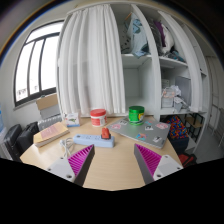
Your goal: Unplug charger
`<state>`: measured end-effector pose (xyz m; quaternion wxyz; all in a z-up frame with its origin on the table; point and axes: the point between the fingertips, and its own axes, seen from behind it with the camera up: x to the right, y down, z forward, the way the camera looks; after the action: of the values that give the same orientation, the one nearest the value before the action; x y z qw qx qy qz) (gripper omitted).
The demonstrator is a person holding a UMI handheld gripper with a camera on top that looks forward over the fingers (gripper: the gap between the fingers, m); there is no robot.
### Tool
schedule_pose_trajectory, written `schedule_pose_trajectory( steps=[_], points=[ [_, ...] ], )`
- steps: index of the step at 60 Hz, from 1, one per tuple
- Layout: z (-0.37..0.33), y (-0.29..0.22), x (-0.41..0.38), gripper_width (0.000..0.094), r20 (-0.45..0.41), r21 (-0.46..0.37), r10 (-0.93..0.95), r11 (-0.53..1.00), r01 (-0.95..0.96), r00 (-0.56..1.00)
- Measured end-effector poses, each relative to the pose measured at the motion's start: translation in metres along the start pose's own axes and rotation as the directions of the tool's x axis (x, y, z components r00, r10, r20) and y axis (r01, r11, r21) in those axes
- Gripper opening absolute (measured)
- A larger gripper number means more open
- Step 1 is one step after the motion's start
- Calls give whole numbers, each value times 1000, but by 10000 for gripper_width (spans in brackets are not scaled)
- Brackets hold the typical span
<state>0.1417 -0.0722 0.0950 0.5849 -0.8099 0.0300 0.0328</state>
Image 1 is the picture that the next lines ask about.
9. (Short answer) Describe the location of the dark-framed window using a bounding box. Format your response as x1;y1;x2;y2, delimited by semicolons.
13;20;65;108

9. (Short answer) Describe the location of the colourful patterned bag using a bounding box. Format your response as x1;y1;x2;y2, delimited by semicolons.
165;115;190;155

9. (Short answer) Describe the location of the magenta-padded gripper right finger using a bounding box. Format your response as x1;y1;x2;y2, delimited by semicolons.
133;143;184;185

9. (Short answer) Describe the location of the black wire-frame rack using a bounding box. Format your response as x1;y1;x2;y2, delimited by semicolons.
184;112;206;151

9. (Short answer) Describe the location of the light blue power strip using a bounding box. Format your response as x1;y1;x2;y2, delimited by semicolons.
72;133;116;149

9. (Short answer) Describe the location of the white radiator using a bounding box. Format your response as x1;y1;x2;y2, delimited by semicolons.
37;114;64;132

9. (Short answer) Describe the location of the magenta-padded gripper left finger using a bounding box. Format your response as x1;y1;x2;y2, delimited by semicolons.
46;143;96;188

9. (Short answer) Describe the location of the tan book with pink cover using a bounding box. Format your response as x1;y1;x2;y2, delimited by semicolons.
32;121;70;148

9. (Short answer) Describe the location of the grey laptop with stickers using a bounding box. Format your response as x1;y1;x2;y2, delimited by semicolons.
107;117;172;150

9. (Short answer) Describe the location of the white power strip cable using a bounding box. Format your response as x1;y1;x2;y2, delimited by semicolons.
59;137;76;159

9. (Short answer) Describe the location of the orange-red charger block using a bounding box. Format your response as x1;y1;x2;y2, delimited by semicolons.
100;127;112;140

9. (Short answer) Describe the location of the white jar with red lid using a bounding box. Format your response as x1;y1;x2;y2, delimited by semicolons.
89;108;108;128

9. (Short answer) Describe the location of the white curtain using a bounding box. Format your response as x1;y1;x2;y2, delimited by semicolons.
57;3;127;118

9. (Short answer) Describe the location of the white shelf unit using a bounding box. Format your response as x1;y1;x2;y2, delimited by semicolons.
109;3;210;118

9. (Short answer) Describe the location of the green round can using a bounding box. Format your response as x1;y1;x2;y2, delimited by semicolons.
128;105;146;126

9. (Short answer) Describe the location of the small white printed box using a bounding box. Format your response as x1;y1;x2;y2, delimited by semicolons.
64;112;81;128

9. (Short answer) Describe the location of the brown cardboard box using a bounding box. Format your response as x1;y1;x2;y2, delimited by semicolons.
35;93;61;120

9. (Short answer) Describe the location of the black bag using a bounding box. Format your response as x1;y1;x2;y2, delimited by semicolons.
16;121;40;154

